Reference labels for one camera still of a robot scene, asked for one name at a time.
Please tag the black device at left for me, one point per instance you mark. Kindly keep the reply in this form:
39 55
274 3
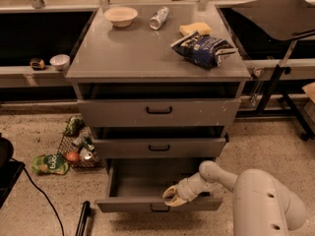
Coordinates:
10 169

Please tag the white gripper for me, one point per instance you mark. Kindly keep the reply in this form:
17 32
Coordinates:
189 188

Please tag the can in basket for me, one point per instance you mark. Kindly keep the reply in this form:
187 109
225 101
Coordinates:
86 155

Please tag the red apple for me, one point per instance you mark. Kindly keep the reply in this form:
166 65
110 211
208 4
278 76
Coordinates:
72 156

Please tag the blue chip bag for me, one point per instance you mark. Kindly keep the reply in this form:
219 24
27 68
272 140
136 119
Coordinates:
203 50

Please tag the grey drawer cabinet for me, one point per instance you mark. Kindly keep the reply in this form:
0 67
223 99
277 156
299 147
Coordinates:
138 63

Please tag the grey top drawer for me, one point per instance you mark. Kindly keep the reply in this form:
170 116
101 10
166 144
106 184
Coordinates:
158 113

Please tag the black metal pole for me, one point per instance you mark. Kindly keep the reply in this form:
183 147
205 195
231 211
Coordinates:
85 213

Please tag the grey bottom drawer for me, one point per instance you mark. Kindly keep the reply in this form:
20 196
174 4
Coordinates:
137 185

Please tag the black tray stand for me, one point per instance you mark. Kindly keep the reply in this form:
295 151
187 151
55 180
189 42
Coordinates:
275 39

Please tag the grey drawer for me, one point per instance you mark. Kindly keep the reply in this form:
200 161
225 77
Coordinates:
158 113
137 185
159 148

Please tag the grey middle drawer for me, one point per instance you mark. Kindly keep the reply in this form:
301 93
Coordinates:
159 148

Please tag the dark tape measure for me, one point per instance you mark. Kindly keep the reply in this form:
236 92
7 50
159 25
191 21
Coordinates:
37 64

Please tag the white paper bowl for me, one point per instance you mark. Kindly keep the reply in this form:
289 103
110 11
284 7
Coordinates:
121 17

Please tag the green snack pouch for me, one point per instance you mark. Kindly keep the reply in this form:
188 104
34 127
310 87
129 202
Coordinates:
50 164

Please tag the green bag on basket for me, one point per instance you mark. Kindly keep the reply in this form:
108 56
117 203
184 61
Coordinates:
74 125

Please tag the yellow sponge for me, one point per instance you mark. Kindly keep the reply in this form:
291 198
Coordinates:
201 28

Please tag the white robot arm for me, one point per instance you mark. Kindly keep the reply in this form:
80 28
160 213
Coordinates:
262 205

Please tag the wire floor basket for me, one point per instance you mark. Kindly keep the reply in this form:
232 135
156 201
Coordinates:
75 143

